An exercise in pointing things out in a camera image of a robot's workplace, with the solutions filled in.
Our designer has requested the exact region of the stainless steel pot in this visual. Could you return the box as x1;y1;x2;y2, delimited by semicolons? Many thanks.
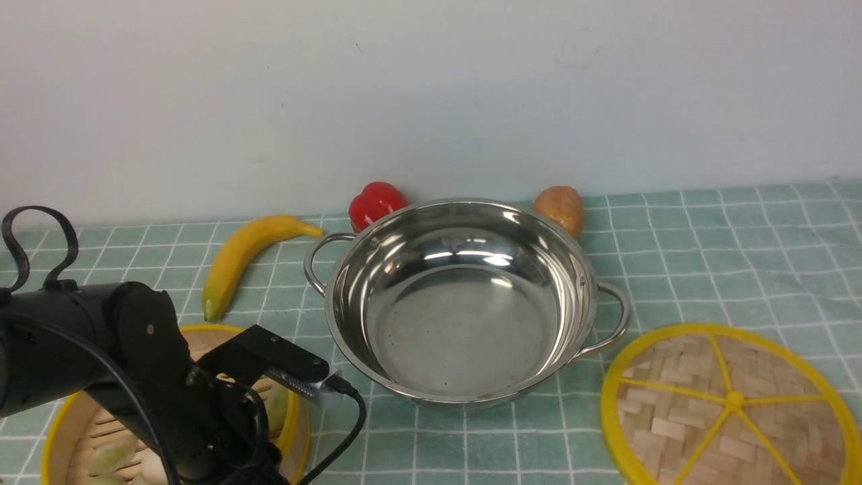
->
304;197;632;408

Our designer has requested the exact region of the green checkered tablecloth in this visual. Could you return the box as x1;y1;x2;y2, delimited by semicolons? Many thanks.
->
2;181;861;484

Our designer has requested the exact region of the pale green dumpling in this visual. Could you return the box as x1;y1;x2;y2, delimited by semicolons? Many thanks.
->
86;436;138;476

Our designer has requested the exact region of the brown potato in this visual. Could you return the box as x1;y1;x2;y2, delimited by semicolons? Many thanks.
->
532;185;585;240

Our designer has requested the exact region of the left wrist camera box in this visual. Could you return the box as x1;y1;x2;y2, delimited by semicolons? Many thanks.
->
197;325;366;414

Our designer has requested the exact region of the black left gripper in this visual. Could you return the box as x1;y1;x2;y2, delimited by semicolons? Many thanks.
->
86;282;286;484

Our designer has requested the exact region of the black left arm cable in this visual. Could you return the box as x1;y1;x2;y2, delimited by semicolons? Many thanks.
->
0;206;368;485

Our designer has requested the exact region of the woven bamboo steamer lid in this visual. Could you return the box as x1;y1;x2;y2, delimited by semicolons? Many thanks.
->
600;323;861;484

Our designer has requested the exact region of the green leaf dumpling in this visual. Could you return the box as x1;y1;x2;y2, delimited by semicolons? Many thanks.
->
265;384;289;435

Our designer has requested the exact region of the red bell pepper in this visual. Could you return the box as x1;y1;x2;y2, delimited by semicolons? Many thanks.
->
348;181;409;234

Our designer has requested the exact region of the white round bun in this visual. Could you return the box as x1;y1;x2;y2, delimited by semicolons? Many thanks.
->
139;449;168;485

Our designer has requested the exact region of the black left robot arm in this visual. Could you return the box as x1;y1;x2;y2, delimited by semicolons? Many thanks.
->
2;280;287;484

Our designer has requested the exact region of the yellow banana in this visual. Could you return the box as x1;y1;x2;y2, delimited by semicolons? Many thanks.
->
201;213;325;323

